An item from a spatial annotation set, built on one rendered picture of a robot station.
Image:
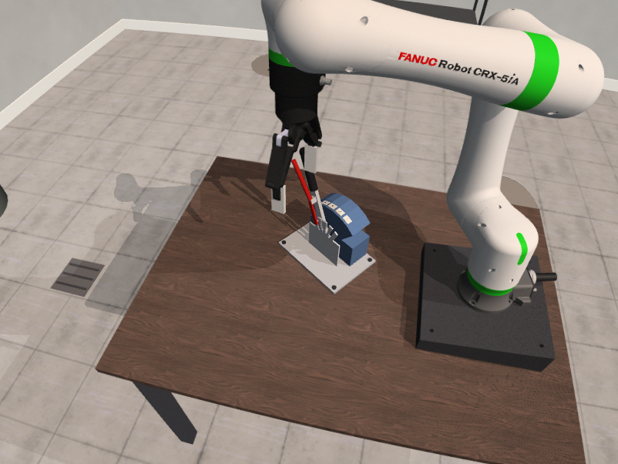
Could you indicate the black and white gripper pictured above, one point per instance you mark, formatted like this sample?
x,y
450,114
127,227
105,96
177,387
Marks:
x,y
300,122

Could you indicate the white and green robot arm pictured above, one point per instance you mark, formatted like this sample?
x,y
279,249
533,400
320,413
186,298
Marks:
x,y
537,71

